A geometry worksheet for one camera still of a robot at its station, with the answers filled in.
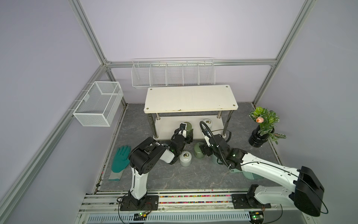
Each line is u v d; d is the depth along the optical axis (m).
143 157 0.52
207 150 0.72
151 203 0.74
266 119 0.73
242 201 0.74
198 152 0.83
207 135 0.68
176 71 0.99
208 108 0.71
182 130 0.80
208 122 0.89
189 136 0.87
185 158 0.83
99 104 0.84
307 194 0.39
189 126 0.88
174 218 1.57
